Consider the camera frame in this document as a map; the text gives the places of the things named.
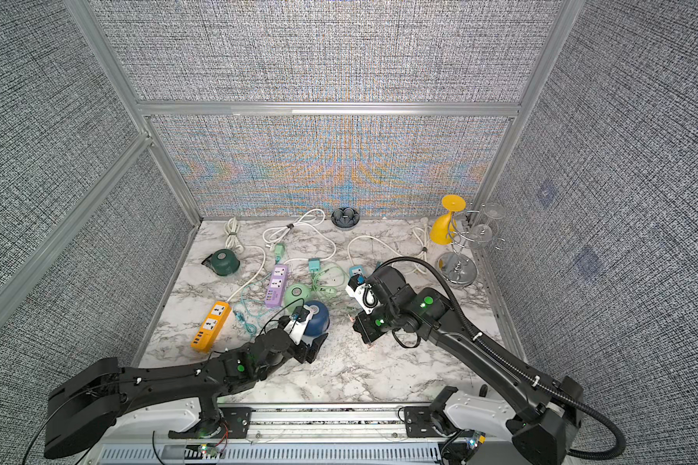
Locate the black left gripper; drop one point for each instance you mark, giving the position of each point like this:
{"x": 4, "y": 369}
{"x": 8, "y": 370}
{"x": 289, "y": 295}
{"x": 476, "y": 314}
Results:
{"x": 308, "y": 353}

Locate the yellow plastic goblet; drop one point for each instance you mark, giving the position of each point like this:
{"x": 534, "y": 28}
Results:
{"x": 441, "y": 232}

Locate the navy blue meat grinder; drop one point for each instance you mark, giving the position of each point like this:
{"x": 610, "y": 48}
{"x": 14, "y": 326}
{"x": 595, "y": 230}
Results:
{"x": 319, "y": 321}

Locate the teal usb adapter middle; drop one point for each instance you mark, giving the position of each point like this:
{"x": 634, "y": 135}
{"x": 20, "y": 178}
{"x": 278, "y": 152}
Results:
{"x": 314, "y": 265}

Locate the teal power strip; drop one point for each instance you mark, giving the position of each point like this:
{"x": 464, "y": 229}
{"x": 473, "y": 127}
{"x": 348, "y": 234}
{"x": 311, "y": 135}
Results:
{"x": 357, "y": 270}

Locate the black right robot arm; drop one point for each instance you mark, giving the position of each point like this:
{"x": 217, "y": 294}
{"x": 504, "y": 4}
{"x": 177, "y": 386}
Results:
{"x": 547, "y": 413}

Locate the black grinder blade lid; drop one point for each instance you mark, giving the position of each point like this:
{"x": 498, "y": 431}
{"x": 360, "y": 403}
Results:
{"x": 345, "y": 218}

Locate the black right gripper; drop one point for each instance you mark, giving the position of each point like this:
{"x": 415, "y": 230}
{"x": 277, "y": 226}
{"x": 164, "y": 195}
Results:
{"x": 363, "y": 323}

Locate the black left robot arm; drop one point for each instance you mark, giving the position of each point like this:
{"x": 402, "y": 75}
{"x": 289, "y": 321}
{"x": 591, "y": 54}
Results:
{"x": 82, "y": 409}

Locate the orange power strip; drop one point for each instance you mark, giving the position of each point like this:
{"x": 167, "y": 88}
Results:
{"x": 210, "y": 328}

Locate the chrome wire glass rack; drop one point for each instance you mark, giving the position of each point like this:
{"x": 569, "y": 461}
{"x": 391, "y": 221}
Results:
{"x": 457, "y": 265}

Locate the dark green meat grinder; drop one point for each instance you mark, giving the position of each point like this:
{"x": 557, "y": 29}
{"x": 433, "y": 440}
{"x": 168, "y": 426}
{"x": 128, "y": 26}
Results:
{"x": 222, "y": 262}

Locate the clear wine glass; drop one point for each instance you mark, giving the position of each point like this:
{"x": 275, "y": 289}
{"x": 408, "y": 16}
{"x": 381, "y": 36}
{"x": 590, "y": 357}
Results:
{"x": 481, "y": 235}

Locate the purple power strip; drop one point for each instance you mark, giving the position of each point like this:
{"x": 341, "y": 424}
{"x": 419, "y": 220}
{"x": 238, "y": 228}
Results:
{"x": 276, "y": 288}

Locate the green usb wall adapter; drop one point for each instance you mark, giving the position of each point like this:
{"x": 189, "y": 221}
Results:
{"x": 279, "y": 251}

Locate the light green meat grinder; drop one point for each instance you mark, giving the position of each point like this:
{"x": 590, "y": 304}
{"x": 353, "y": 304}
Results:
{"x": 296, "y": 295}

